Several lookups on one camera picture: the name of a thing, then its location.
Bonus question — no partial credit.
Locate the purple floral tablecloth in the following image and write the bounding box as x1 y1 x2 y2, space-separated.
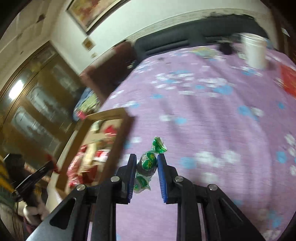
102 48 295 240

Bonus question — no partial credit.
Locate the small gold wall plaque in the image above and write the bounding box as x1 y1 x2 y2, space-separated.
82 38 95 51

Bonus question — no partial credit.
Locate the red mesh gift bag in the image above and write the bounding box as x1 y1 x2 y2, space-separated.
280 64 296 98

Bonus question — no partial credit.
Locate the green twist-wrapped candy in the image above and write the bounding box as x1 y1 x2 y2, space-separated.
133 137 168 193

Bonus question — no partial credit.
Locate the white plastic jar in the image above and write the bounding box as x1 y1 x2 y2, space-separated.
241 33 267 70

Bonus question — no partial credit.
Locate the green patterned booklet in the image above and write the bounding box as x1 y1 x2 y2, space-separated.
192 47 218 59

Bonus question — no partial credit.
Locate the brown cardboard tray box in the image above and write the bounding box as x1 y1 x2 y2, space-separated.
55 107 136 193

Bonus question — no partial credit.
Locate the small black pouch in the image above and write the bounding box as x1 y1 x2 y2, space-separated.
218 40 234 55

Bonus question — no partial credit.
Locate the framed horse painting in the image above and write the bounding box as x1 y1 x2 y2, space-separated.
66 0 128 35

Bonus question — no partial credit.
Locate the yellow biscuit bar packet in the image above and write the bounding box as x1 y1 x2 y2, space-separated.
83 143 97 166

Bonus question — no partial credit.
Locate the black leather sofa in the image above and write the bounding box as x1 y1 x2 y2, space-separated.
133 14 269 64

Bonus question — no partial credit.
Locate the maroon armchair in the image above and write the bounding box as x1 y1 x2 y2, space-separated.
80 41 136 103

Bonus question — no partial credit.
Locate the brown wooden glass cabinet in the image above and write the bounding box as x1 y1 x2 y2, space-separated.
1 42 85 169

